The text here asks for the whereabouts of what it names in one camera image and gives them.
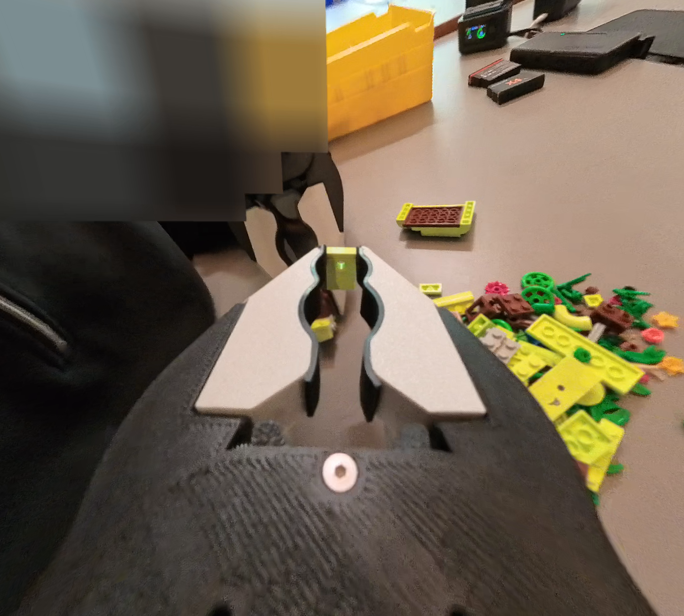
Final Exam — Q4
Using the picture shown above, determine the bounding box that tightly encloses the black charger case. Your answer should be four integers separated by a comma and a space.
458, 0, 522, 55

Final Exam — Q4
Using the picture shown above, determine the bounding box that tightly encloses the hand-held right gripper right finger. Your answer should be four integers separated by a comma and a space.
356, 246, 488, 424

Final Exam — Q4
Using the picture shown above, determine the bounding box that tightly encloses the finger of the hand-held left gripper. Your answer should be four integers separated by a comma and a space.
245, 209, 293, 278
296, 182, 347, 249

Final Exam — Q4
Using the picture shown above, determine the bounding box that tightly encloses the lime brown brick chunk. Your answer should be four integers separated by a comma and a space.
310, 289, 342, 343

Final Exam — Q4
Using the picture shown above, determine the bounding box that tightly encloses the black flat device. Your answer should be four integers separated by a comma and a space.
510, 31, 656, 75

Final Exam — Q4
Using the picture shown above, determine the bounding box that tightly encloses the small grey plate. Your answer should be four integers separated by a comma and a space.
478, 330, 519, 363

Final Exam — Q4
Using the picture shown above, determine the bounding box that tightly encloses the lime brick with hole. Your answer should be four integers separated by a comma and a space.
325, 246, 358, 291

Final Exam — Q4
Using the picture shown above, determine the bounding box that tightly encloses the person's left hand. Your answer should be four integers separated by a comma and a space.
275, 202, 320, 265

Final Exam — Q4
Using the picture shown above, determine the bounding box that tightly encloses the dark desk cable flap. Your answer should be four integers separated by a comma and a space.
588, 9, 684, 64

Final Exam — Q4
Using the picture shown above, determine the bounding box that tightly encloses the pile of loose toy bricks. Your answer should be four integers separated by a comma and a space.
419, 271, 684, 506

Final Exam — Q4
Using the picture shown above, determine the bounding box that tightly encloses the yellow box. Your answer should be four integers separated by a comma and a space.
326, 4, 435, 141

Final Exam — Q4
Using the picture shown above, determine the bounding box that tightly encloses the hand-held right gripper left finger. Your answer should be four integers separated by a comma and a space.
195, 246, 327, 420

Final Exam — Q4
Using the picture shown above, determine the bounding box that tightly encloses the large lime brick assembly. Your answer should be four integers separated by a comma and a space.
395, 201, 477, 239

